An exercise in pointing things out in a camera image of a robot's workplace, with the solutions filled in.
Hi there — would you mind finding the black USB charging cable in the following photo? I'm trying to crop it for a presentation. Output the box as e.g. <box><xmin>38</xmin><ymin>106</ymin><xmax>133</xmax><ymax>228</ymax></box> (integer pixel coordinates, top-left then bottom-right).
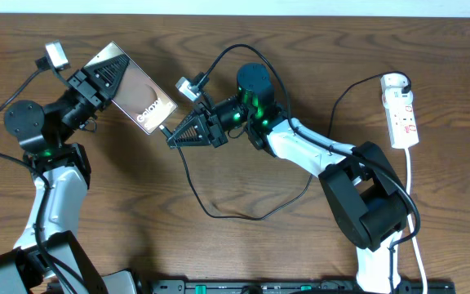
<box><xmin>159</xmin><ymin>70</ymin><xmax>413</xmax><ymax>221</ymax></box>

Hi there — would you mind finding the Samsung Galaxy smartphone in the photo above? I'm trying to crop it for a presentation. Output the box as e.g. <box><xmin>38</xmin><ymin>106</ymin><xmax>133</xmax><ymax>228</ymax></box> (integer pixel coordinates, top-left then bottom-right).
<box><xmin>83</xmin><ymin>42</ymin><xmax>177</xmax><ymax>135</ymax></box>

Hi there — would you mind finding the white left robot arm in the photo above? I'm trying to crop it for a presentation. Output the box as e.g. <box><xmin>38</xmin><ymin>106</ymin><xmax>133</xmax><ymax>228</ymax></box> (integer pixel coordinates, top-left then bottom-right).
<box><xmin>0</xmin><ymin>54</ymin><xmax>140</xmax><ymax>293</ymax></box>

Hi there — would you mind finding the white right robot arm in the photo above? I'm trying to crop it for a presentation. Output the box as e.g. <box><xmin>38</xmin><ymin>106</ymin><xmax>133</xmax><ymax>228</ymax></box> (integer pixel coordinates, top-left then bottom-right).
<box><xmin>165</xmin><ymin>63</ymin><xmax>419</xmax><ymax>293</ymax></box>

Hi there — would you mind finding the white power strip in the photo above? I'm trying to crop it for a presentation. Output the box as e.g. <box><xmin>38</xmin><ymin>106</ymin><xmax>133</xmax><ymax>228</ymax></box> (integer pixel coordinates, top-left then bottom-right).
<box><xmin>382</xmin><ymin>87</ymin><xmax>419</xmax><ymax>149</ymax></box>

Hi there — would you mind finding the white USB wall charger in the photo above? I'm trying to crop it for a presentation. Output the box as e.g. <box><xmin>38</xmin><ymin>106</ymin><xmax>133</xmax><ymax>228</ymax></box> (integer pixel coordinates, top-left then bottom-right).
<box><xmin>380</xmin><ymin>72</ymin><xmax>411</xmax><ymax>94</ymax></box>

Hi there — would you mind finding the white power strip cord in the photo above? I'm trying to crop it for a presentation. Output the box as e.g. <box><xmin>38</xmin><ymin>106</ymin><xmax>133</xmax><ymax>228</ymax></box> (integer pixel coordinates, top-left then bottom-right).
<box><xmin>403</xmin><ymin>147</ymin><xmax>429</xmax><ymax>294</ymax></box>

